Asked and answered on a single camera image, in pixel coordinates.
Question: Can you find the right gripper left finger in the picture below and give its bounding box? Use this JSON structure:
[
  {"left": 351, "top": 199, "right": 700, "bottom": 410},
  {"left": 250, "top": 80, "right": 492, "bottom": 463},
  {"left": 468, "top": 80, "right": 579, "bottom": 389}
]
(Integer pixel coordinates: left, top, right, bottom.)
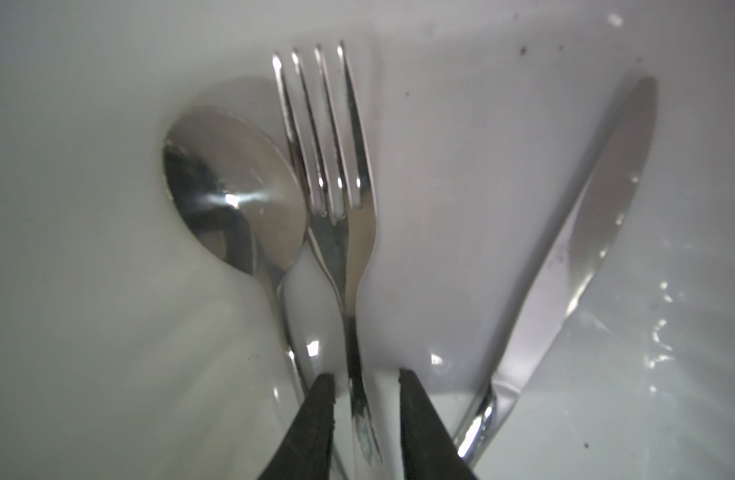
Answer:
[{"left": 259, "top": 373, "right": 336, "bottom": 480}]

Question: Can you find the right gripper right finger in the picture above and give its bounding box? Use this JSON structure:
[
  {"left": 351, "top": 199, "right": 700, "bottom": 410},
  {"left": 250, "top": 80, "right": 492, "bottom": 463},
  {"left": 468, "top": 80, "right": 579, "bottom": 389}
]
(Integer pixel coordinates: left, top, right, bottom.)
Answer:
[{"left": 399, "top": 368, "right": 477, "bottom": 480}]

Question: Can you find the silver spoon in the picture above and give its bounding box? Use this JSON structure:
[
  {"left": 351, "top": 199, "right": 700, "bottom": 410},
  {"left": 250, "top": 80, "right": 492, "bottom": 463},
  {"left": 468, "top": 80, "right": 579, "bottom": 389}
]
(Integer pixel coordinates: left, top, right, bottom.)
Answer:
[{"left": 162, "top": 105, "right": 351, "bottom": 480}]

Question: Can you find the silver knife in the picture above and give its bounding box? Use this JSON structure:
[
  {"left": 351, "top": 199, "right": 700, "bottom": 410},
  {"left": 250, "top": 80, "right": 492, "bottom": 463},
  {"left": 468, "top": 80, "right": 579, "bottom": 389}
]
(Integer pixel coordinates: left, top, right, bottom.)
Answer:
[{"left": 453, "top": 75, "right": 659, "bottom": 466}]

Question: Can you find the white rectangular dish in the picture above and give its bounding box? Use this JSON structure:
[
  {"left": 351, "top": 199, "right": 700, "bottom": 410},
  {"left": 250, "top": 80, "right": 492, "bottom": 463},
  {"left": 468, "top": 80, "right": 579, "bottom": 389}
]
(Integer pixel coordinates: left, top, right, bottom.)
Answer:
[{"left": 0, "top": 1, "right": 735, "bottom": 479}]

